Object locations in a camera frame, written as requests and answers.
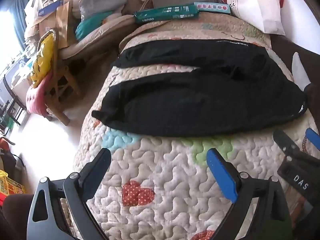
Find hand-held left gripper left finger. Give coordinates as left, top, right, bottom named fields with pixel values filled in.
left=25, top=148, right=112, bottom=240

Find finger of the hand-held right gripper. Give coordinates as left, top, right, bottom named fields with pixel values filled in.
left=273, top=129, right=301, bottom=161
left=305, top=127, right=320, bottom=153

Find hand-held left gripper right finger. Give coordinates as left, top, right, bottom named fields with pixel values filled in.
left=206, top=148, right=293, bottom=240

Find black pants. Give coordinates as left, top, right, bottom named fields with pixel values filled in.
left=91, top=39, right=307, bottom=138

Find quilted patchwork blanket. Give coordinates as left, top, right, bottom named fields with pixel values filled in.
left=71, top=17, right=320, bottom=240

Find wooden chair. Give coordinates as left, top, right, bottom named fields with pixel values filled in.
left=44, top=62, right=82, bottom=127

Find yellow toy box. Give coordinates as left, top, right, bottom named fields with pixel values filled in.
left=0, top=170, right=27, bottom=198

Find pink cushion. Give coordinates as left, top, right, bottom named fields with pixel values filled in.
left=26, top=70, right=54, bottom=117

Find dark brown sofa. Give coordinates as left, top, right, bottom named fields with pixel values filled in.
left=271, top=34, right=320, bottom=80

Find yellow plastic bag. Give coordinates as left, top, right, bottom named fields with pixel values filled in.
left=30, top=30, right=56, bottom=89

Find teal cloth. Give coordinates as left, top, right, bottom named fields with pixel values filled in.
left=75, top=11, right=114, bottom=40

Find brown paper bag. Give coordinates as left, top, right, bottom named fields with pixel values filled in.
left=55, top=1, right=77, bottom=48

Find light blue dotted box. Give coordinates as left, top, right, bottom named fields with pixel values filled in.
left=194, top=2, right=231, bottom=14

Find blue curtain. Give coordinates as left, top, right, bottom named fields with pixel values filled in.
left=10, top=0, right=28, bottom=55

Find blue flat box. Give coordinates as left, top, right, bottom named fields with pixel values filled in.
left=38, top=0, right=63, bottom=18

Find long green packet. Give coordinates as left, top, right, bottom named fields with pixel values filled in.
left=134, top=4, right=200, bottom=25

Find white plastic bag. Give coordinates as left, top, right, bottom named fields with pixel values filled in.
left=24, top=0, right=40, bottom=28

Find black metal chair frame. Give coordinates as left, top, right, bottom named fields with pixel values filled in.
left=2, top=75, right=27, bottom=127

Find white bag with red handles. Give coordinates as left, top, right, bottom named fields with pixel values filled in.
left=209, top=0, right=286, bottom=35

